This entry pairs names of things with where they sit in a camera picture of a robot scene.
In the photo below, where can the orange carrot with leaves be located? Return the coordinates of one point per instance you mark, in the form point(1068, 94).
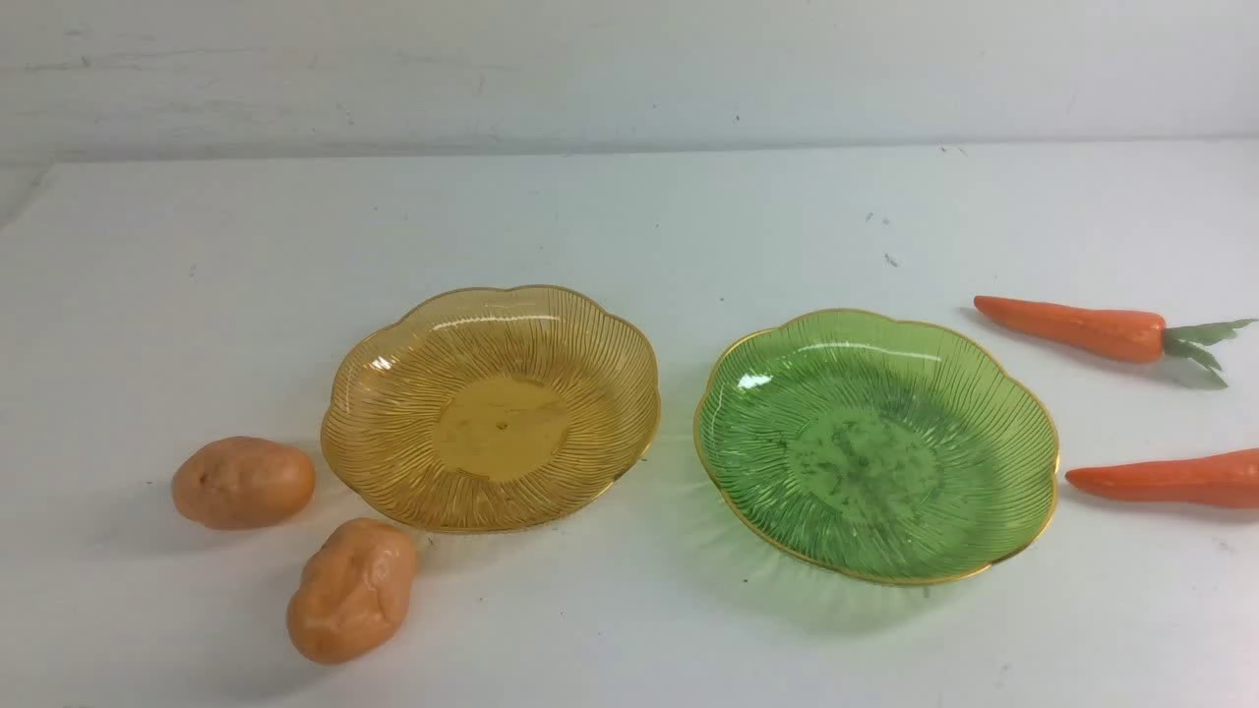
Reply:
point(1127, 336)

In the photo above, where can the tan potato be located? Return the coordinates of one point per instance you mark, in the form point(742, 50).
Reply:
point(354, 592)
point(243, 483)

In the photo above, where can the amber ribbed glass plate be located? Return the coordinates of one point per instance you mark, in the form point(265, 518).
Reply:
point(487, 410)

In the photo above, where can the green ribbed glass plate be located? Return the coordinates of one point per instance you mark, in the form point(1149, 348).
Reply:
point(892, 451)

